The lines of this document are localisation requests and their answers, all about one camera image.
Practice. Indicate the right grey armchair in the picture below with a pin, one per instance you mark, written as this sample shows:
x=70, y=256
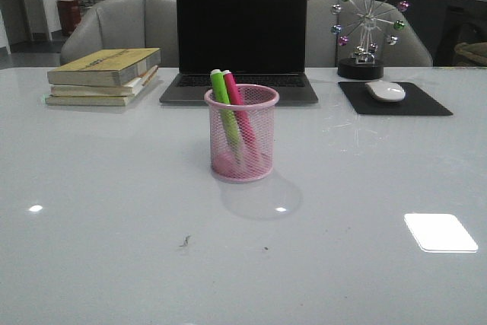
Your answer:
x=396, y=48

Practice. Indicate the grey open laptop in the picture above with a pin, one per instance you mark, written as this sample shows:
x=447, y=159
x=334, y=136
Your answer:
x=258, y=41

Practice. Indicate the white computer mouse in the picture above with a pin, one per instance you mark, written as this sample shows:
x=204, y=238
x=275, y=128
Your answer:
x=385, y=91

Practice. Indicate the red trash bin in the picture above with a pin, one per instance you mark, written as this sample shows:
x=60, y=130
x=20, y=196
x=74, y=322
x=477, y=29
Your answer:
x=69, y=15

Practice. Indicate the top yellow book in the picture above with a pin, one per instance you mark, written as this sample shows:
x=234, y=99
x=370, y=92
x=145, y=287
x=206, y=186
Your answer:
x=107, y=67

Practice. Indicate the ferris wheel desk toy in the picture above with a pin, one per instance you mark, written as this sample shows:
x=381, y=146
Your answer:
x=363, y=63

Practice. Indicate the green highlighter pen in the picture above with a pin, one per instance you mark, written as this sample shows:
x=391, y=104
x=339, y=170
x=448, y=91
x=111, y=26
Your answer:
x=227, y=116

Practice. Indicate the pink mesh pen holder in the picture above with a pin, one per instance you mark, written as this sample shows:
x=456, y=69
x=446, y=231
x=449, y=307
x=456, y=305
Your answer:
x=255, y=121

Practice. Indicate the grey armchair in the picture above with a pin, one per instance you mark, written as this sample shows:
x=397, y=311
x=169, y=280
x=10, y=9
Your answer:
x=396, y=48
x=117, y=24

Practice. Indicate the bottom pale book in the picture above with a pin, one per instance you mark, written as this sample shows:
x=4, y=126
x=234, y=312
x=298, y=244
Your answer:
x=90, y=101

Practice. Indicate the left grey armchair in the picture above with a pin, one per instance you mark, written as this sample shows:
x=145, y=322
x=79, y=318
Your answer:
x=117, y=24

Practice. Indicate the middle white book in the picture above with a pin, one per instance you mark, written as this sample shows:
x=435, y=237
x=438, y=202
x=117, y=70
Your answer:
x=129, y=89

